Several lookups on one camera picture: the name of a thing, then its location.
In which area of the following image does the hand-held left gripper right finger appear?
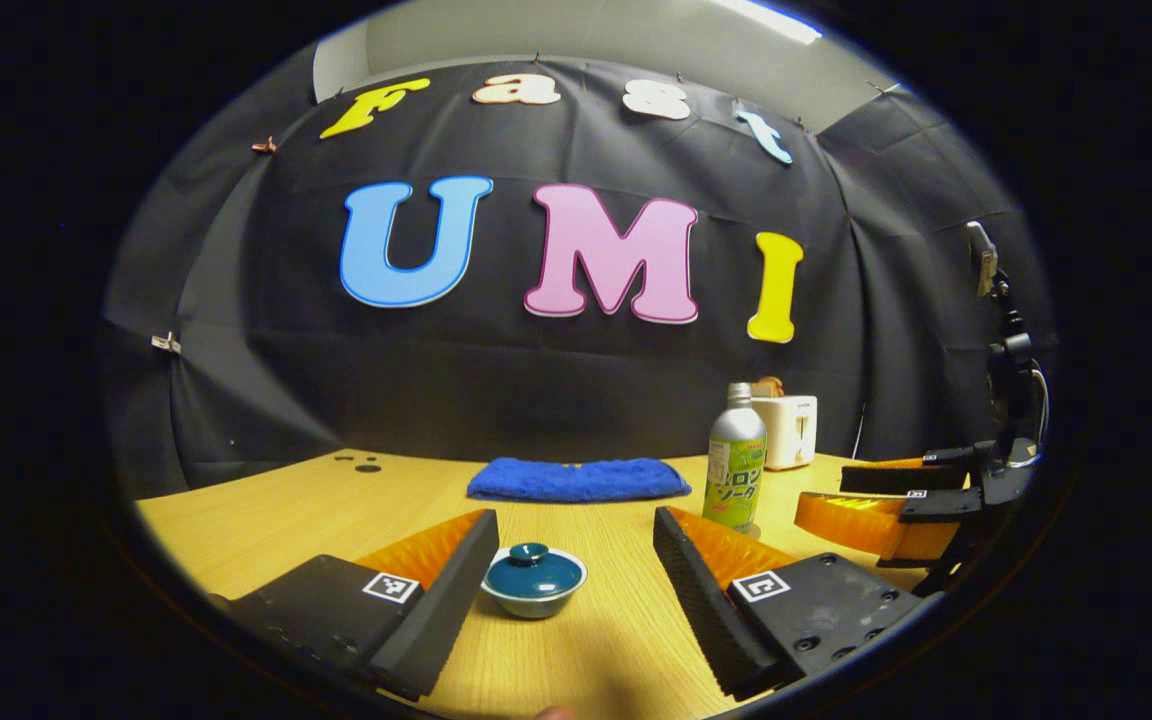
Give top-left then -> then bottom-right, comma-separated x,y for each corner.
653,505 -> 927,701

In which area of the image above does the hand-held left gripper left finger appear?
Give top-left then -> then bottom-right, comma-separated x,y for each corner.
211,508 -> 500,701

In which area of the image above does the white teal teacup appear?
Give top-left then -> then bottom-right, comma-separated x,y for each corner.
481,548 -> 589,620

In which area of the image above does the teal teacup lid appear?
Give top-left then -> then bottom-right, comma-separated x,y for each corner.
485,543 -> 584,599

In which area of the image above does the silver green water bottle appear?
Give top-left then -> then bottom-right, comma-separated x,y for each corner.
702,382 -> 768,534

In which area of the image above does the white toaster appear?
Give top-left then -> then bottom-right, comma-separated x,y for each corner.
751,394 -> 819,472

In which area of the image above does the blue folded towel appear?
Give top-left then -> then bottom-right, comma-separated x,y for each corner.
466,457 -> 693,504

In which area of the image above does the grey mounted device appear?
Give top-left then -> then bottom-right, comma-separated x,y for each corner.
966,221 -> 999,298

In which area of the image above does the black backdrop cloth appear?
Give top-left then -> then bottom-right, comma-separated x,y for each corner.
101,55 -> 1057,501

